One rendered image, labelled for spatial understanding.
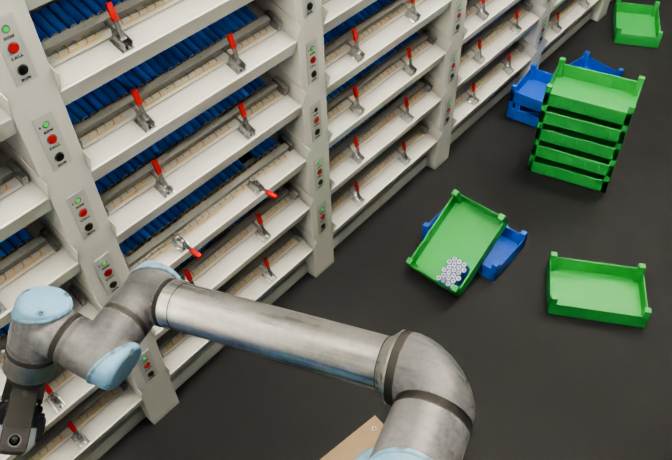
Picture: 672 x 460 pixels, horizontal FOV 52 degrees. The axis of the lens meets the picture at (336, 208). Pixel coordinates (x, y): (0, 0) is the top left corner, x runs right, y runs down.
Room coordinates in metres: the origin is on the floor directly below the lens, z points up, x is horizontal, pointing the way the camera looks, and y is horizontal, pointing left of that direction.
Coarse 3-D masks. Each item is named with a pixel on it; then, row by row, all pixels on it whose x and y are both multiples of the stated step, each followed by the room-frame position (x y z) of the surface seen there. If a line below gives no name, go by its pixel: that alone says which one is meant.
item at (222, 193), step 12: (276, 156) 1.45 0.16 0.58; (288, 156) 1.46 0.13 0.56; (252, 168) 1.39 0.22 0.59; (240, 180) 1.35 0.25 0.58; (216, 192) 1.30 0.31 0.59; (228, 192) 1.31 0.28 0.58; (240, 192) 1.33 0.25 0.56; (204, 204) 1.26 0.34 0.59; (192, 216) 1.22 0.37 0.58; (168, 228) 1.18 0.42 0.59; (180, 228) 1.19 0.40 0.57; (192, 228) 1.20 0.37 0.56; (156, 240) 1.14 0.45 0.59; (144, 252) 1.11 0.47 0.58; (132, 264) 1.08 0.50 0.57
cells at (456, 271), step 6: (456, 258) 1.45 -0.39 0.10; (450, 264) 1.44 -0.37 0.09; (456, 264) 1.43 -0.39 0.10; (462, 264) 1.42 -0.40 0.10; (444, 270) 1.42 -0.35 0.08; (450, 270) 1.41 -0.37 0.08; (456, 270) 1.41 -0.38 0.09; (462, 270) 1.40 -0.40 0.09; (468, 270) 1.43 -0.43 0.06; (438, 276) 1.40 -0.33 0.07; (444, 276) 1.40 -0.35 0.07; (450, 276) 1.39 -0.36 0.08; (456, 276) 1.39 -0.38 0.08; (462, 276) 1.40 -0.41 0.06; (444, 282) 1.38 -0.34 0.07; (450, 282) 1.38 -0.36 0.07; (456, 282) 1.38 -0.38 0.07; (462, 282) 1.39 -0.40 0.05; (450, 288) 1.38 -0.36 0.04
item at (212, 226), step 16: (288, 144) 1.49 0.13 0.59; (288, 160) 1.46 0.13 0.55; (304, 160) 1.47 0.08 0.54; (272, 176) 1.40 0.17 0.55; (288, 176) 1.42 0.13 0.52; (224, 208) 1.28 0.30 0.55; (240, 208) 1.29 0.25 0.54; (208, 224) 1.23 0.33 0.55; (224, 224) 1.24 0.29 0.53; (192, 240) 1.18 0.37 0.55; (208, 240) 1.20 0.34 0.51; (128, 256) 1.11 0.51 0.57; (160, 256) 1.12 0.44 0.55; (176, 256) 1.13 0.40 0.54
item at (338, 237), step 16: (400, 176) 1.91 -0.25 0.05; (384, 192) 1.82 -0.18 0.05; (368, 208) 1.74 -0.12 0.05; (352, 224) 1.68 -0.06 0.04; (336, 240) 1.61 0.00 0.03; (304, 272) 1.49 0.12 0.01; (288, 288) 1.43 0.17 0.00; (208, 352) 1.17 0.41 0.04; (192, 368) 1.12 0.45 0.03; (176, 384) 1.07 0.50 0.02; (128, 416) 0.96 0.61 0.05; (144, 416) 0.98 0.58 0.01; (112, 432) 0.91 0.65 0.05; (96, 448) 0.87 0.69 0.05
